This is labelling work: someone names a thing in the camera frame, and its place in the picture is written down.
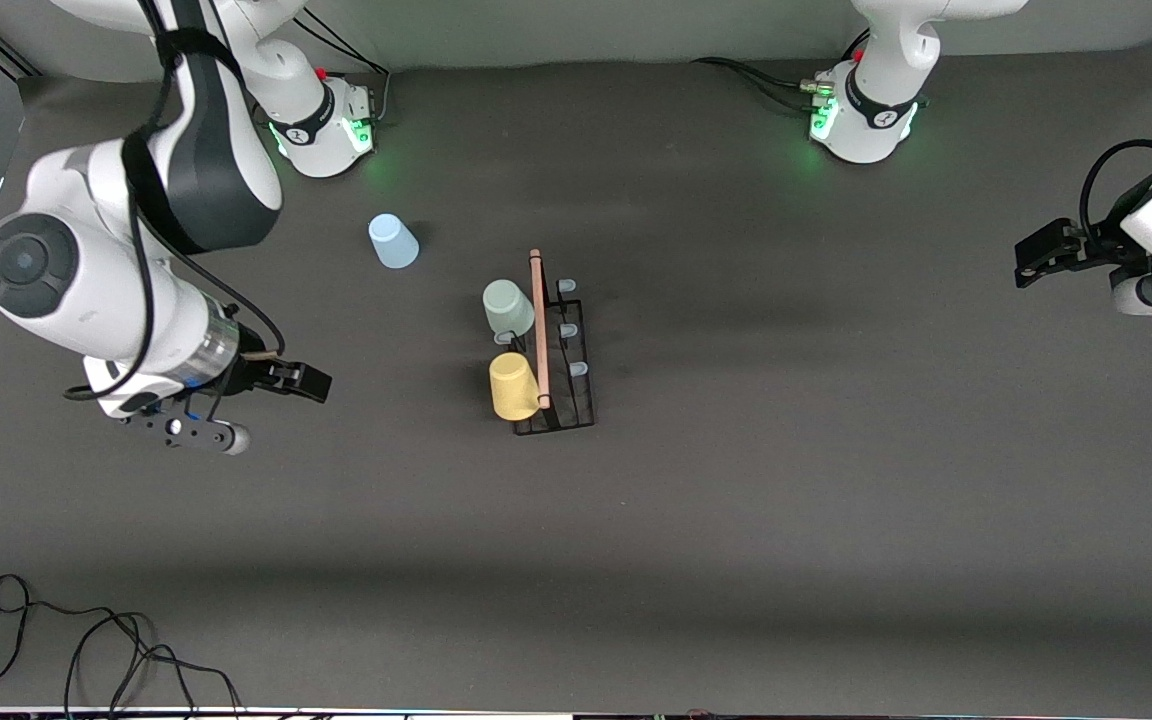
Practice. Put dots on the light blue plastic cup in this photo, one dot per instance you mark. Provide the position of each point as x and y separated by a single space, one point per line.
394 245

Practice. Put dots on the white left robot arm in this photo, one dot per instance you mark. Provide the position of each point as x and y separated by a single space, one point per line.
876 110

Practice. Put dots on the yellow plastic cup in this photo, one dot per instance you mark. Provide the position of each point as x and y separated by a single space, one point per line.
513 388

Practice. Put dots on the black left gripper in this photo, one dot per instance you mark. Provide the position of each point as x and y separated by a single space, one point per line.
1099 252

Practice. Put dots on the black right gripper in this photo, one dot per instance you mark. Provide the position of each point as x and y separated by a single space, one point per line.
254 376

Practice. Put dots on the dark grey table mat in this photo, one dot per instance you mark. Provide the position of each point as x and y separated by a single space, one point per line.
736 550

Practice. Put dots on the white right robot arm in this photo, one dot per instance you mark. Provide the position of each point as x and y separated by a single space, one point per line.
86 280

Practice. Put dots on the pale green plastic cup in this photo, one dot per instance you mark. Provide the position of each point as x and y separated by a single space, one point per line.
508 305

